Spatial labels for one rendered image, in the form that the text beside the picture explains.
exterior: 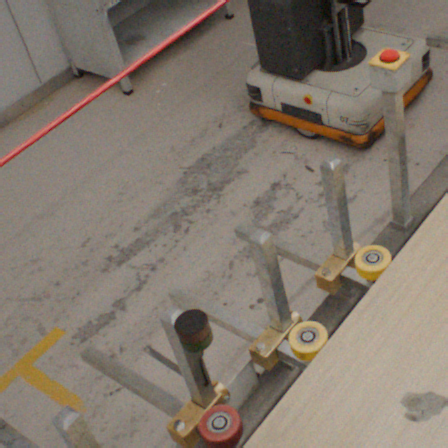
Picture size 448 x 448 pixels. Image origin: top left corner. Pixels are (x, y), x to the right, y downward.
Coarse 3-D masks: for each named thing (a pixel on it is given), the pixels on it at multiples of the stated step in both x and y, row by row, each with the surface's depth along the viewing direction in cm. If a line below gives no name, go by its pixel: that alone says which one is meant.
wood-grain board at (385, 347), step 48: (432, 240) 173; (384, 288) 164; (432, 288) 162; (336, 336) 157; (384, 336) 155; (432, 336) 153; (336, 384) 148; (384, 384) 146; (432, 384) 145; (288, 432) 142; (336, 432) 140; (384, 432) 139; (432, 432) 137
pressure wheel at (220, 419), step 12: (216, 408) 147; (228, 408) 147; (204, 420) 146; (216, 420) 145; (228, 420) 145; (240, 420) 145; (204, 432) 144; (216, 432) 144; (228, 432) 143; (240, 432) 145; (216, 444) 143; (228, 444) 143
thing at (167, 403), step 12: (84, 348) 170; (84, 360) 170; (96, 360) 167; (108, 360) 166; (108, 372) 164; (120, 372) 163; (132, 372) 163; (120, 384) 164; (132, 384) 161; (144, 384) 160; (144, 396) 159; (156, 396) 157; (168, 396) 157; (168, 408) 155; (180, 408) 154
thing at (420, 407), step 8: (408, 392) 144; (432, 392) 142; (400, 400) 143; (408, 400) 142; (416, 400) 141; (424, 400) 140; (432, 400) 141; (440, 400) 141; (408, 408) 141; (416, 408) 141; (424, 408) 140; (432, 408) 140; (440, 408) 140; (408, 416) 140; (416, 416) 139; (424, 416) 139
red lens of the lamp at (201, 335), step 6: (204, 312) 136; (174, 324) 134; (204, 330) 133; (180, 336) 133; (186, 336) 132; (192, 336) 132; (198, 336) 133; (204, 336) 134; (186, 342) 133; (192, 342) 133; (198, 342) 134
